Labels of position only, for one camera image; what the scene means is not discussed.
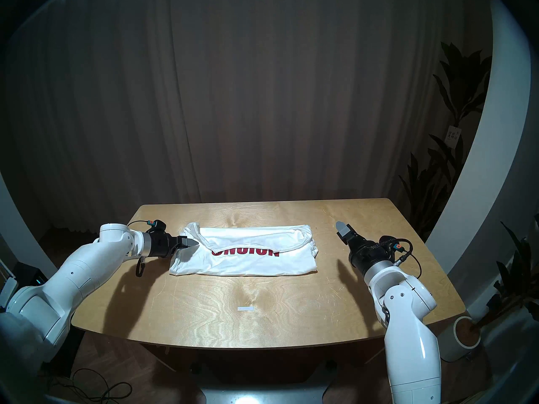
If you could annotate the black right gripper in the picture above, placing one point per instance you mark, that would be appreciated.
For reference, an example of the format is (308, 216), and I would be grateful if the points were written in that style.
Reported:
(368, 253)

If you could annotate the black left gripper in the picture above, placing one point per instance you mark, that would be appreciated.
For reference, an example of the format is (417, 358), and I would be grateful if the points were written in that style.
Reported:
(164, 245)

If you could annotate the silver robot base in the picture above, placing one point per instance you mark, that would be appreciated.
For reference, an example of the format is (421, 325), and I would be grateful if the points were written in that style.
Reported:
(265, 397)

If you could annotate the beige pleated curtain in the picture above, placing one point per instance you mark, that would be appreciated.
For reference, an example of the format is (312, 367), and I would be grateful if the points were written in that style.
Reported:
(252, 91)

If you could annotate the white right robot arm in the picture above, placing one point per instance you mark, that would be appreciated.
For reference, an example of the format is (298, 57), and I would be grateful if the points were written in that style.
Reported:
(412, 344)

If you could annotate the tall dark leafy plant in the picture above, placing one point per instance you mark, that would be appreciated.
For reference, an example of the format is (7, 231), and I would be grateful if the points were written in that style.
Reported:
(461, 83)

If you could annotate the white t-shirt with red print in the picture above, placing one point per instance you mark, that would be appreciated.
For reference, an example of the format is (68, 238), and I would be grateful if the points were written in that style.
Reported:
(252, 239)

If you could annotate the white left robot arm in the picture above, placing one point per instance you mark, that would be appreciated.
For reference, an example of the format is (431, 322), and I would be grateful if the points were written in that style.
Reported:
(76, 272)

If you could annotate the small white box device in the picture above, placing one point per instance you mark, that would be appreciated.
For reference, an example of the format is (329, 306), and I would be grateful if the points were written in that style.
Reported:
(6, 291)

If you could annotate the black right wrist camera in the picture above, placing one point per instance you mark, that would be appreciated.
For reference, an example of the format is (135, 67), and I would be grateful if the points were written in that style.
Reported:
(387, 242)

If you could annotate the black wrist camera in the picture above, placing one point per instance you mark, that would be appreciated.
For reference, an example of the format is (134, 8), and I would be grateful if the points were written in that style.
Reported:
(387, 242)
(158, 225)

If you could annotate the white round plant pot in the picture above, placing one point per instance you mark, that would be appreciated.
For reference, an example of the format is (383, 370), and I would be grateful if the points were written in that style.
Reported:
(454, 340)

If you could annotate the white plant label tag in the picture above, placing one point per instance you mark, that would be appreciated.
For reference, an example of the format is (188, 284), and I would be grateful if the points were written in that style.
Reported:
(453, 136)

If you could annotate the dark plant in white pot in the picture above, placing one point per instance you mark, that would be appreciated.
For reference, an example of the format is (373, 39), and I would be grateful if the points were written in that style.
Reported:
(511, 277)

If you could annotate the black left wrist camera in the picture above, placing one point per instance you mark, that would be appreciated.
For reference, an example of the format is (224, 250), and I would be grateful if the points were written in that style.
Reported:
(158, 225)

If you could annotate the black computer tower with lights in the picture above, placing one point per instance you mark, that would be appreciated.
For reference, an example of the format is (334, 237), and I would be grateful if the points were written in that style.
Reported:
(71, 352)

